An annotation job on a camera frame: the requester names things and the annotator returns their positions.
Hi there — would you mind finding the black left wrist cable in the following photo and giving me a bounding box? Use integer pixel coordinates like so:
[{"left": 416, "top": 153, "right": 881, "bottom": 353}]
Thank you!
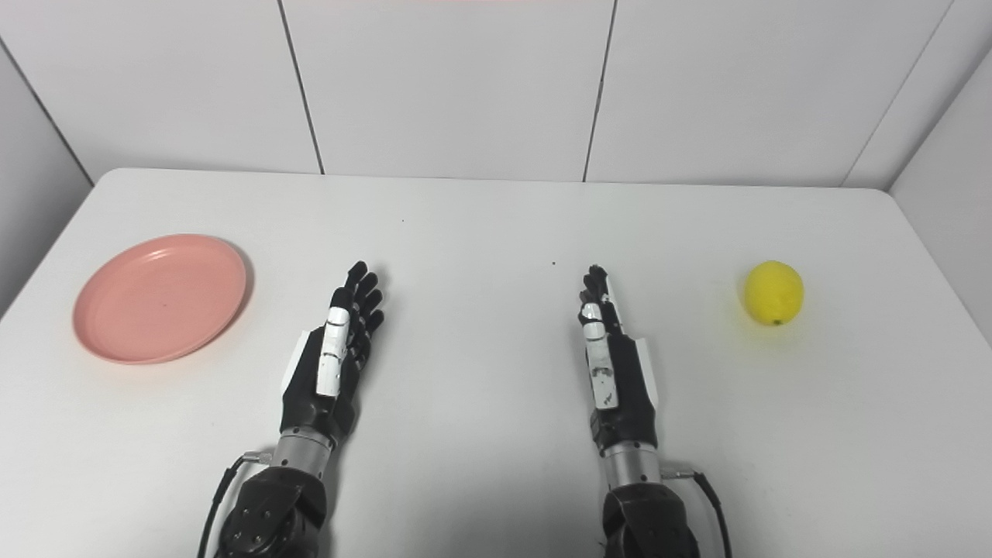
[{"left": 197, "top": 452, "right": 274, "bottom": 558}]

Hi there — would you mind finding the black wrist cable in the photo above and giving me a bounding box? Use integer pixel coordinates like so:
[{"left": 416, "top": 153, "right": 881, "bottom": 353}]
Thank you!
[
  {"left": 661, "top": 463, "right": 733, "bottom": 558},
  {"left": 197, "top": 452, "right": 274, "bottom": 558}
]

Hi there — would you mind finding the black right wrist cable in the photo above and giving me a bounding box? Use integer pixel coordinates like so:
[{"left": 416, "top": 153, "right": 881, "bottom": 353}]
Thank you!
[{"left": 661, "top": 463, "right": 733, "bottom": 558}]

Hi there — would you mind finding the pink round plate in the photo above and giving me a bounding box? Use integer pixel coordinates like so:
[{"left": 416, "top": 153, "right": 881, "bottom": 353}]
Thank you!
[{"left": 72, "top": 234, "right": 248, "bottom": 365}]

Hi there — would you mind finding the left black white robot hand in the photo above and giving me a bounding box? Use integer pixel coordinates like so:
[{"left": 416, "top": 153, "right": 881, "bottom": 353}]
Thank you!
[{"left": 280, "top": 261, "right": 386, "bottom": 445}]

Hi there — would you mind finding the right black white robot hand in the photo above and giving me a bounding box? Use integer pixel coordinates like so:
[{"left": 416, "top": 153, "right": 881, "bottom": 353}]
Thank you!
[{"left": 577, "top": 265, "right": 660, "bottom": 452}]

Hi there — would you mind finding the yellow lemon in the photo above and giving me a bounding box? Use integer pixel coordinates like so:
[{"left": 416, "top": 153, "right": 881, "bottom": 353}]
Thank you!
[{"left": 744, "top": 260, "right": 805, "bottom": 326}]

